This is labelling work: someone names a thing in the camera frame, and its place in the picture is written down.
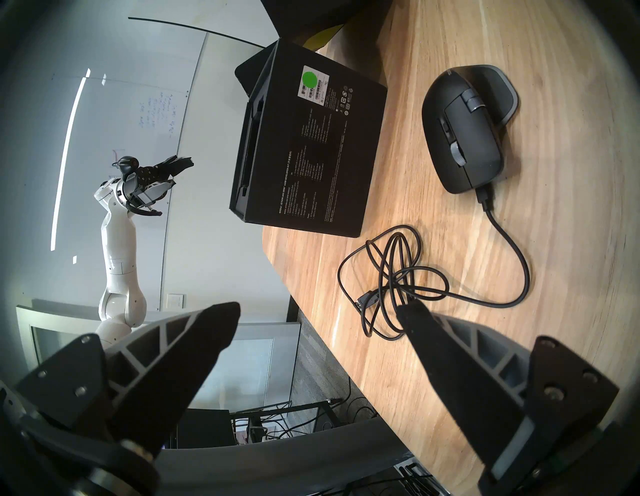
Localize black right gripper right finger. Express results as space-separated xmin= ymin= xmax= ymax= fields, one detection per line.
xmin=395 ymin=300 xmax=618 ymax=496

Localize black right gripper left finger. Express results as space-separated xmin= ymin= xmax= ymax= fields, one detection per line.
xmin=15 ymin=301 xmax=242 ymax=466

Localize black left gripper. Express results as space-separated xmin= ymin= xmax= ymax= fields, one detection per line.
xmin=121 ymin=156 xmax=195 ymax=208

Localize black cardboard box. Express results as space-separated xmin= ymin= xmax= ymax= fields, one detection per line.
xmin=229 ymin=0 xmax=396 ymax=238

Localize black wired computer mouse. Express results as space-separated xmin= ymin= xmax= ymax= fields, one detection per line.
xmin=337 ymin=64 xmax=531 ymax=341

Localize white green box label sticker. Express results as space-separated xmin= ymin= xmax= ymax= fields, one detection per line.
xmin=298 ymin=65 xmax=331 ymax=101

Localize black computer case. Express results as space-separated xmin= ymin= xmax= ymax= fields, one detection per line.
xmin=175 ymin=409 xmax=237 ymax=449

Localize white freestanding whiteboard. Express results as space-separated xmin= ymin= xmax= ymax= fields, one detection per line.
xmin=127 ymin=0 xmax=281 ymax=51

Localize lime green sticky note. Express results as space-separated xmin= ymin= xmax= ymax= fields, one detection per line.
xmin=301 ymin=24 xmax=347 ymax=52

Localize black wire equipment rack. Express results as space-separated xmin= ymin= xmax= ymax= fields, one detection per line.
xmin=232 ymin=399 xmax=347 ymax=442

